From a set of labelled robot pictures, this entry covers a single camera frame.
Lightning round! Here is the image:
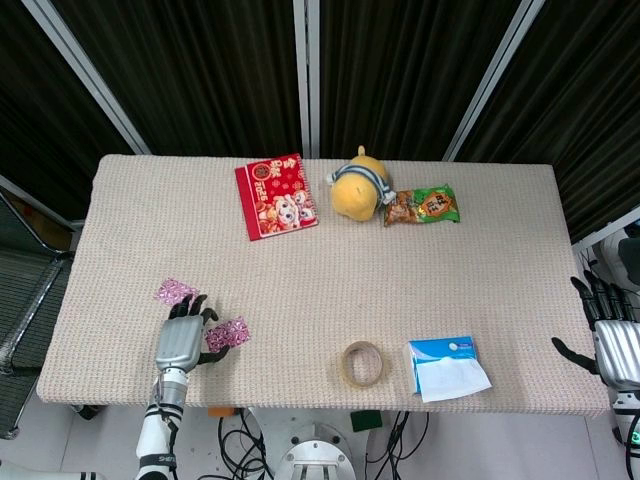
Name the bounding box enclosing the black cable bundle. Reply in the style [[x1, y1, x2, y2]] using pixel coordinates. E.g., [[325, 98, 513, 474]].
[[363, 410, 432, 480], [217, 408, 275, 480]]

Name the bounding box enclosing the green block under table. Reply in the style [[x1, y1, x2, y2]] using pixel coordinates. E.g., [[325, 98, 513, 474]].
[[349, 410, 385, 434]]

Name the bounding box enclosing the black mesh metal chair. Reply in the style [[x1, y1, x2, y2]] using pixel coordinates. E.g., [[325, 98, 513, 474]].
[[0, 192, 77, 441]]

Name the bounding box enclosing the silver robot torso base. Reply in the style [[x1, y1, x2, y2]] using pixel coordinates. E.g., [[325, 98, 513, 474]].
[[273, 422, 360, 480]]

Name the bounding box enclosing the blue white tissue pack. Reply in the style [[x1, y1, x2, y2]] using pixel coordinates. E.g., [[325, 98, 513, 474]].
[[407, 335, 494, 404]]

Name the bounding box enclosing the beige waffle tablecloth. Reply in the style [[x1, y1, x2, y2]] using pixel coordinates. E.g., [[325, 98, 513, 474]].
[[35, 153, 612, 420]]

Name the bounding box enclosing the green snack bag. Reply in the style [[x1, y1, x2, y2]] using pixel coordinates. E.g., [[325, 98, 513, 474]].
[[383, 183, 462, 229]]

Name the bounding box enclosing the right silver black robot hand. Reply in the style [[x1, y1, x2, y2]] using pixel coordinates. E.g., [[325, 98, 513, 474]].
[[551, 272, 640, 392]]

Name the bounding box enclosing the yellowish packing tape roll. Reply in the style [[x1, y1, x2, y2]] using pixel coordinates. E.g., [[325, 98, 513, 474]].
[[341, 340, 387, 389]]

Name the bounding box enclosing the black pleated curtain panel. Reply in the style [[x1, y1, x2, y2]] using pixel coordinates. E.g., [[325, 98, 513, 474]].
[[49, 0, 307, 157], [318, 0, 524, 162], [453, 0, 640, 244], [0, 0, 137, 222]]

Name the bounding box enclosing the grey aluminium partition post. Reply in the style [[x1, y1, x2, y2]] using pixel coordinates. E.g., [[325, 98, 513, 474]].
[[33, 0, 152, 156], [571, 203, 640, 254], [441, 0, 540, 162], [0, 173, 85, 232], [292, 0, 322, 159]]

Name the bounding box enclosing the white machine part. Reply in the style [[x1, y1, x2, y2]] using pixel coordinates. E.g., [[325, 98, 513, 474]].
[[593, 230, 640, 289]]

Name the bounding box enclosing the red 2026 spiral calendar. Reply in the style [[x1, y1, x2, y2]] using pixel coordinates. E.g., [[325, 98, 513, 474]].
[[234, 152, 320, 243]]

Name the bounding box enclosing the yellow plush toy striped scarf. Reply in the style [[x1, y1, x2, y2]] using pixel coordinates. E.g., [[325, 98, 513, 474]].
[[327, 145, 397, 223]]

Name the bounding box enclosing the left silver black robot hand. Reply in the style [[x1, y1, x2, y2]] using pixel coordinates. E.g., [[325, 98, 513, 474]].
[[153, 293, 234, 374]]

